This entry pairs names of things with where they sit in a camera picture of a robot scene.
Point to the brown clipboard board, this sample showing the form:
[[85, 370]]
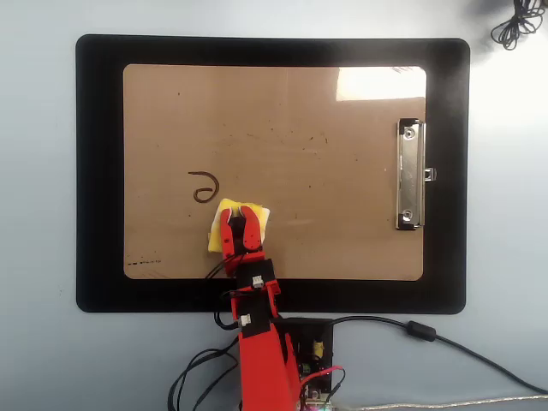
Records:
[[299, 107]]

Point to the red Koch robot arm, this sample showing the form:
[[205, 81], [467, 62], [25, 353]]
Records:
[[261, 368]]

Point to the yellow sponge with black knob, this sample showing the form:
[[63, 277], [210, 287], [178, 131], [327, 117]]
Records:
[[214, 244]]

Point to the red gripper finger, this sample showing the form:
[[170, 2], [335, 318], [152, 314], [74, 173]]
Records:
[[251, 235], [225, 235]]

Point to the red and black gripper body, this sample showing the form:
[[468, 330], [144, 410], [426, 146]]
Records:
[[252, 269]]

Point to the black desk mat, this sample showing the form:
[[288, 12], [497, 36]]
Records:
[[98, 128]]

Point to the black base with circuit board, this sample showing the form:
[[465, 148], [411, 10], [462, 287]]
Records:
[[324, 334]]

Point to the silver metal clipboard clip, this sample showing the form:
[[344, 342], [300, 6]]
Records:
[[410, 171]]

